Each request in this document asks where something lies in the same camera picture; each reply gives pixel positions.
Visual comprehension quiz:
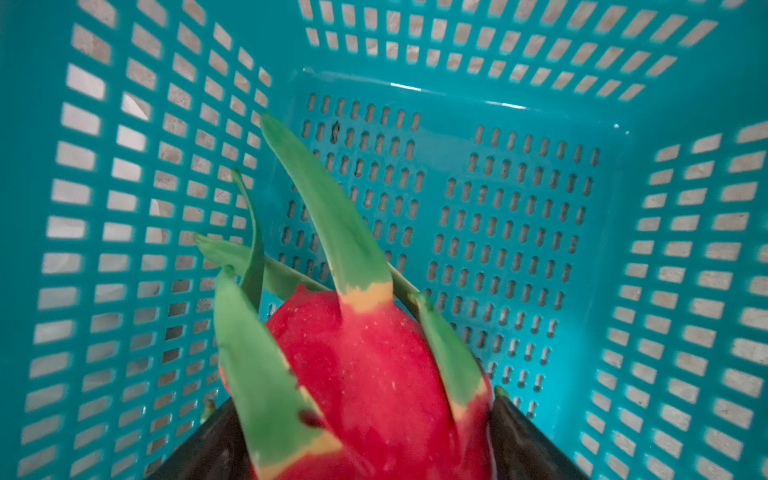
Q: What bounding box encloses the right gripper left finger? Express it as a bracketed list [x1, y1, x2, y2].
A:
[149, 399, 250, 480]

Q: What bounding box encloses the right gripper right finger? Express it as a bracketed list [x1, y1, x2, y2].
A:
[489, 392, 588, 480]

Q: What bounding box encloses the red dragon fruit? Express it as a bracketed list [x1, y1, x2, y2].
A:
[198, 114, 494, 479]

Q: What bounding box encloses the teal plastic basket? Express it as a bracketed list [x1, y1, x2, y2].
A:
[1, 1, 767, 479]

